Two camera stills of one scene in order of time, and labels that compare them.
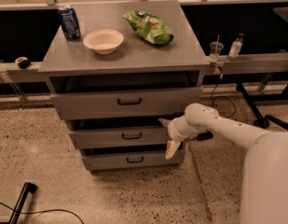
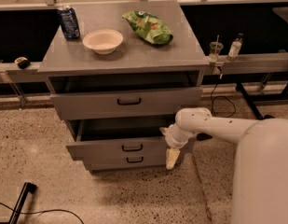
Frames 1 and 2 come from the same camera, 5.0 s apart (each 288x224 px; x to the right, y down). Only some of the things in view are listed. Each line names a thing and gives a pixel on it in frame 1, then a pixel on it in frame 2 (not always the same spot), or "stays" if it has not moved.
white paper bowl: x=103 y=41 stays
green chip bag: x=150 y=27 stays
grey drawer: x=120 y=137 to x=116 y=147
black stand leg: x=27 y=188 stays
